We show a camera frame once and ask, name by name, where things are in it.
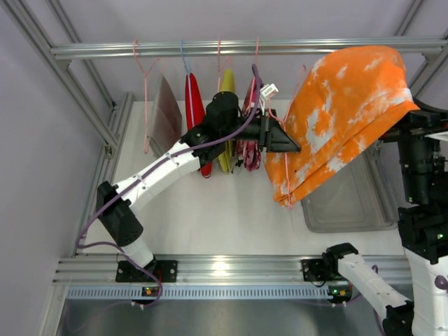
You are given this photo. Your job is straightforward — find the pink hanger with patterned trousers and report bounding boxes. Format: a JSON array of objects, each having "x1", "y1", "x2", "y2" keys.
[{"x1": 245, "y1": 37, "x2": 260, "y2": 111}]

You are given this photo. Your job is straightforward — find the pink patterned trousers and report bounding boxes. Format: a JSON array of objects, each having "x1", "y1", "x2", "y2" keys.
[{"x1": 235, "y1": 79, "x2": 261, "y2": 172}]

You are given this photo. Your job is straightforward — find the pink hanger with orange trousers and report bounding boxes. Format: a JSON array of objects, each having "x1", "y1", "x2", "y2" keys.
[{"x1": 268, "y1": 64, "x2": 307, "y2": 209}]

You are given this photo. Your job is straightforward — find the orange white trousers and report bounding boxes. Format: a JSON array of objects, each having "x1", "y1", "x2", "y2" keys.
[{"x1": 265, "y1": 45, "x2": 417, "y2": 207}]

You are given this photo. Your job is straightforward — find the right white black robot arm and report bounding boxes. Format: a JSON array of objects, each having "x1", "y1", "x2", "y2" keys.
[{"x1": 322, "y1": 99, "x2": 447, "y2": 335}]

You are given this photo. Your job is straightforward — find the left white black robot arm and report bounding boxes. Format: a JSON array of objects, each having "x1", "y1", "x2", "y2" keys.
[{"x1": 96, "y1": 92, "x2": 301, "y2": 272}]

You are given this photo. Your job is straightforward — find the yellow green trousers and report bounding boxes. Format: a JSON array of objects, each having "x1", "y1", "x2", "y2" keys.
[{"x1": 218, "y1": 69, "x2": 235, "y2": 174}]

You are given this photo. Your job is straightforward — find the red trousers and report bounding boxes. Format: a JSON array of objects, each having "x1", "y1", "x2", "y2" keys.
[{"x1": 183, "y1": 72, "x2": 213, "y2": 178}]

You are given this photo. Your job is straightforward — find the pink hanger with yellow trousers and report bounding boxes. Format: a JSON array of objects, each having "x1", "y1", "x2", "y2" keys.
[{"x1": 217, "y1": 38, "x2": 230, "y2": 76}]

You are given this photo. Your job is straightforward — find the grey trousers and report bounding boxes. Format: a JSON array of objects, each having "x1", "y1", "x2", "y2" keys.
[{"x1": 148, "y1": 74, "x2": 183, "y2": 158}]

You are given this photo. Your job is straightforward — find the pink hanger far left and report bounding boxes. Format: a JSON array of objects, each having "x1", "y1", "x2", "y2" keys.
[{"x1": 132, "y1": 40, "x2": 165, "y2": 155}]

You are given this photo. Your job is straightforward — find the clear plastic bin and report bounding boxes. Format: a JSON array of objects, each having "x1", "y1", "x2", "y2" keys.
[{"x1": 301, "y1": 143, "x2": 398, "y2": 233}]

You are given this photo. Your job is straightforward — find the slotted grey cable duct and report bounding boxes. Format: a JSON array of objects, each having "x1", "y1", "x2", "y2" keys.
[{"x1": 66, "y1": 284, "x2": 330, "y2": 300}]

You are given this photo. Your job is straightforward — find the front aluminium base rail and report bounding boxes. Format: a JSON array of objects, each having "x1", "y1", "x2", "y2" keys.
[{"x1": 52, "y1": 254, "x2": 411, "y2": 285}]

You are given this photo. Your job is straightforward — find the left aluminium frame post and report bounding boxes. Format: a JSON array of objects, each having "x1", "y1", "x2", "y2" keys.
[{"x1": 0, "y1": 0, "x2": 137, "y2": 218}]

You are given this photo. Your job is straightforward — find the aluminium frame post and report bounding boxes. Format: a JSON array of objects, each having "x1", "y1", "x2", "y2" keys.
[
  {"x1": 0, "y1": 0, "x2": 137, "y2": 218},
  {"x1": 394, "y1": 1, "x2": 447, "y2": 97}
]

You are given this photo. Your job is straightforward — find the right aluminium frame post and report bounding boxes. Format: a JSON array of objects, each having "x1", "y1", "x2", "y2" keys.
[{"x1": 394, "y1": 1, "x2": 447, "y2": 97}]

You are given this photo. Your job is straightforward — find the aluminium hanging rail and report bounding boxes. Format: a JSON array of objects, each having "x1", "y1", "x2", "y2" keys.
[{"x1": 50, "y1": 36, "x2": 447, "y2": 60}]

